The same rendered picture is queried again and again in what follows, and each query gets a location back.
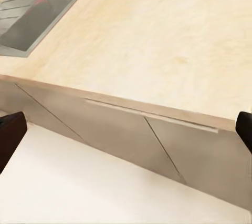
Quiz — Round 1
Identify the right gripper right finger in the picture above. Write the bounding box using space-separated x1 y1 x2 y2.
235 111 252 154

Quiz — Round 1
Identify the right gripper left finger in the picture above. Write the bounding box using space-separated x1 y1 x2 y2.
0 111 27 174

